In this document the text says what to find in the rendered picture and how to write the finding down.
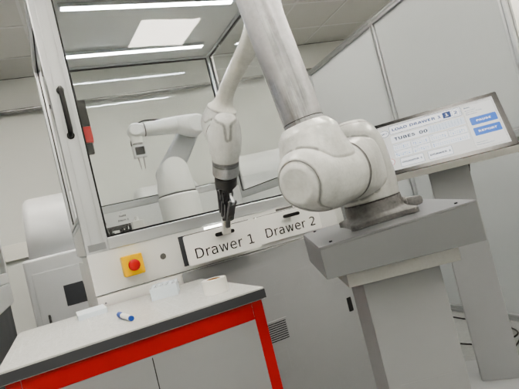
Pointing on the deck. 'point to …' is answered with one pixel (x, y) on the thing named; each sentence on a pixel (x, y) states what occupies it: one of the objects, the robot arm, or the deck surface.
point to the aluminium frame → (38, 17)
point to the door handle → (66, 112)
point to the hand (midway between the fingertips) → (226, 225)
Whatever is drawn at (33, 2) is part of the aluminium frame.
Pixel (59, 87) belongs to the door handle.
